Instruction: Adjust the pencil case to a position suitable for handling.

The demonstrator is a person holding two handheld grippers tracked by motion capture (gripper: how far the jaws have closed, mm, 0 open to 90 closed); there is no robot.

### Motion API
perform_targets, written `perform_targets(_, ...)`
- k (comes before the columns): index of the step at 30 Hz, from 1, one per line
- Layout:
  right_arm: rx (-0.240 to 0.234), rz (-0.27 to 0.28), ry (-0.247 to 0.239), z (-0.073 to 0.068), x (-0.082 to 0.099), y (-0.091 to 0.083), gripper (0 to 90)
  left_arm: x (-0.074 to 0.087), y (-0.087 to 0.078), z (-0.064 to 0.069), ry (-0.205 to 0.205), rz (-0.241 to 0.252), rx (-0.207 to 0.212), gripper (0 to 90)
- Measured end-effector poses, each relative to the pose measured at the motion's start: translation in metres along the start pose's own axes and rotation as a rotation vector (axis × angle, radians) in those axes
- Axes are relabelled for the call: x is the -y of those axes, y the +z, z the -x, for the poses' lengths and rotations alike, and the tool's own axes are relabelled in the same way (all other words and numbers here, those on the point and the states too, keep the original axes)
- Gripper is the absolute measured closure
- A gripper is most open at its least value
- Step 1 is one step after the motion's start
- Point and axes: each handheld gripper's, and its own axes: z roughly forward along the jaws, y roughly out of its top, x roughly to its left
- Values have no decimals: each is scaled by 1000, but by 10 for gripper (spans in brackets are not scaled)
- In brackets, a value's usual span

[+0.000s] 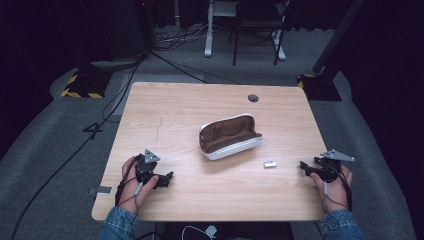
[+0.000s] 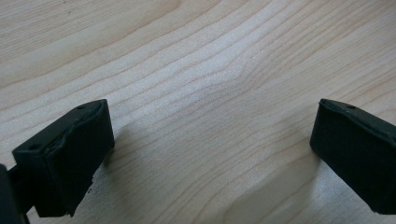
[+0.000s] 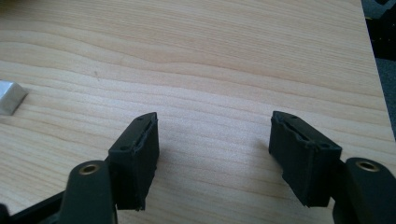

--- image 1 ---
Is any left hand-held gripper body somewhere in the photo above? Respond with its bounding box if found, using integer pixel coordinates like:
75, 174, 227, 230
134, 149, 168, 189

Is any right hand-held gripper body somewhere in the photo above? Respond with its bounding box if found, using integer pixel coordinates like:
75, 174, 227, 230
313, 148, 356, 184

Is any person's right hand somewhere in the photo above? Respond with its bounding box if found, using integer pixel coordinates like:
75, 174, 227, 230
309, 164, 354, 214

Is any person's left hand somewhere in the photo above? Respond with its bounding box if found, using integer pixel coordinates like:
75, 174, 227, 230
118, 156, 160, 215

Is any white pouch with brown lining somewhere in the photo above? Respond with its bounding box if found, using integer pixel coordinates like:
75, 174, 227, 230
198, 113, 264, 162

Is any black yellow striped stand base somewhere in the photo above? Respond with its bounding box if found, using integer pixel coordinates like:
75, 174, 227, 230
60, 68, 114, 100
296, 73, 343, 102

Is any black metal chair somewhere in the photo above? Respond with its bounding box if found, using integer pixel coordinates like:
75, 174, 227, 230
227, 0, 292, 67

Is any left gripper grey cable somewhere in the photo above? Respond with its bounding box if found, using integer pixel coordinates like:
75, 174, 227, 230
115, 155, 145, 216

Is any gripper grey cable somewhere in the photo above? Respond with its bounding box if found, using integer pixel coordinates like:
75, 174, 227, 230
115, 155, 145, 216
320, 166, 354, 215

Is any right gripper grey cable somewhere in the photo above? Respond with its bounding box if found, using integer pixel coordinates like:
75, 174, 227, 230
320, 166, 354, 215

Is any white plug with cable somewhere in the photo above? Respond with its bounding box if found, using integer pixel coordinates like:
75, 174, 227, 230
181, 224, 218, 240

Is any long black floor cable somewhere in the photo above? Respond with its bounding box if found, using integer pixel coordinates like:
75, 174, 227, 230
9, 61, 143, 240

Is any thin black floor cable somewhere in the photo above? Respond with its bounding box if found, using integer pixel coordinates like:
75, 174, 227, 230
150, 50, 242, 86

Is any black slanted stand post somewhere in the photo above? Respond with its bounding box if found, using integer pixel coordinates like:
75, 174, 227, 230
311, 0, 368, 75

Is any bundle of floor cables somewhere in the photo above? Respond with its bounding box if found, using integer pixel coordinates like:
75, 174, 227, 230
155, 23, 210, 52

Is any white desk frame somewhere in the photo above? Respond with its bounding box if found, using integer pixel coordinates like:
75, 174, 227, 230
203, 0, 288, 62

